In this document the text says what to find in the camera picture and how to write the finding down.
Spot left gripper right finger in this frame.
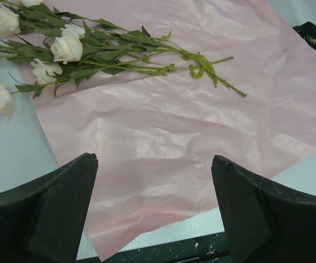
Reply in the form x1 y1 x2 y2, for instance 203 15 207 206
211 155 316 262

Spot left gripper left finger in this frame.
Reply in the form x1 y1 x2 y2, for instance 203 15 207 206
0 153 98 262

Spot pink tissue paper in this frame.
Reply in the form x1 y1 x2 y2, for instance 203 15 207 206
33 1 316 260

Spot pink artificial flower bunch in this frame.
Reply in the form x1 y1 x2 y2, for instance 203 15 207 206
0 0 248 121

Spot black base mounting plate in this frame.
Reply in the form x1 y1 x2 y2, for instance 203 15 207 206
105 232 232 262

